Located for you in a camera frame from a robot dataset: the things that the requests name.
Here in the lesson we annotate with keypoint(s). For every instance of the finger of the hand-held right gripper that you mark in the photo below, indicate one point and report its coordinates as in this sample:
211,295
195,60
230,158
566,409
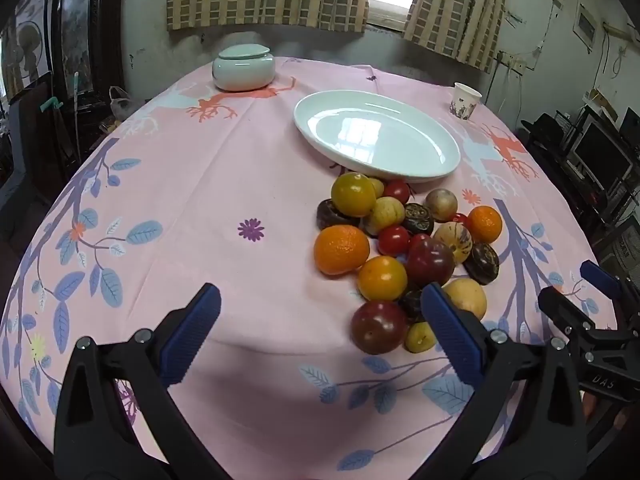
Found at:
560,310
600,275

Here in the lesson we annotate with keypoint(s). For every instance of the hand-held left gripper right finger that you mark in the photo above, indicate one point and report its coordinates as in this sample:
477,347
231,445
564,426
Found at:
450,330

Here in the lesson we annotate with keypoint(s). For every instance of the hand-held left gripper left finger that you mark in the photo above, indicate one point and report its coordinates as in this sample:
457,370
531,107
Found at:
195,330

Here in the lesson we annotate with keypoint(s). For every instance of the dark brown wrinkled fruit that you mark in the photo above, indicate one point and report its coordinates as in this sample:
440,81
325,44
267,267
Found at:
411,305
330,216
482,263
418,218

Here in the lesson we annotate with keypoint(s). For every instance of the dark purple tomato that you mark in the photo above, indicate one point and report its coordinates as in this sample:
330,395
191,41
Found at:
377,327
430,260

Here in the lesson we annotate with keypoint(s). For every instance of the yellow-orange tomato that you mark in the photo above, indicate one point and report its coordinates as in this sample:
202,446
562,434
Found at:
382,278

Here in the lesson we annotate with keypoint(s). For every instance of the pale striped pepino melon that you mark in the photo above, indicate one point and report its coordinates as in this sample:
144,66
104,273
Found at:
452,241
385,214

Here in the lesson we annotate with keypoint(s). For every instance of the orange mandarin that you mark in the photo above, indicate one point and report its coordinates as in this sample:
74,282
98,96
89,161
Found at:
484,224
341,249

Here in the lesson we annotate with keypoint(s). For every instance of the tan round passion fruit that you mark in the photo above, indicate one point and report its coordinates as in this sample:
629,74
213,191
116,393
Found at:
441,205

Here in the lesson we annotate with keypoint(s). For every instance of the yellow-green tomato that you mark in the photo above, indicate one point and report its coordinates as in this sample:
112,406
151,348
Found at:
352,194

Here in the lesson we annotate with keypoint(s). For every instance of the white oval plate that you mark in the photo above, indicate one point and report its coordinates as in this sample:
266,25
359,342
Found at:
380,130

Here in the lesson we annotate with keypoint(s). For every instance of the computer monitor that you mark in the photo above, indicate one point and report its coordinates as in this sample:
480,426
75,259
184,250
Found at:
602,157

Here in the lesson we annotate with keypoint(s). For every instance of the pink printed tablecloth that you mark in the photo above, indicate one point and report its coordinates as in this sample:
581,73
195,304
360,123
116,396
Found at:
225,185

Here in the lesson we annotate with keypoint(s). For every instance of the black speaker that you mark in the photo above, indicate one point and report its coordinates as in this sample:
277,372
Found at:
631,127

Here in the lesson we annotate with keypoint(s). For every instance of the black electronic device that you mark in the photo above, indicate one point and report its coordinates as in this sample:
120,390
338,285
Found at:
545,132

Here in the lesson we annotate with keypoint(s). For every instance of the small cardboard box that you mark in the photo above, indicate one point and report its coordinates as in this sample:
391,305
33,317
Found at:
602,99

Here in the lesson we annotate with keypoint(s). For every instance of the white patterned paper cup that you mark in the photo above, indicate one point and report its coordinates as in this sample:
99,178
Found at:
465,102

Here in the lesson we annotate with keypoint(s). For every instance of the white plastic bag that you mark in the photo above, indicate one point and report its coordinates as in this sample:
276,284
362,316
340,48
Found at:
120,106

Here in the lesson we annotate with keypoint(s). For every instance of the pale green lidded ceramic jar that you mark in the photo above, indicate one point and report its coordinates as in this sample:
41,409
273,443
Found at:
243,72

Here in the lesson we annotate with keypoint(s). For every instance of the dark wooden cabinet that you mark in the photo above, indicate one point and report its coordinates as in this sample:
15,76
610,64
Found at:
75,35

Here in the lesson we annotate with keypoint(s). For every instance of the white wall power socket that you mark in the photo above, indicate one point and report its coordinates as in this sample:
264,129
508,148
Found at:
520,66

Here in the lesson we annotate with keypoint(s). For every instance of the white wall electrical box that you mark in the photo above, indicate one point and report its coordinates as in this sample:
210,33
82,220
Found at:
585,25

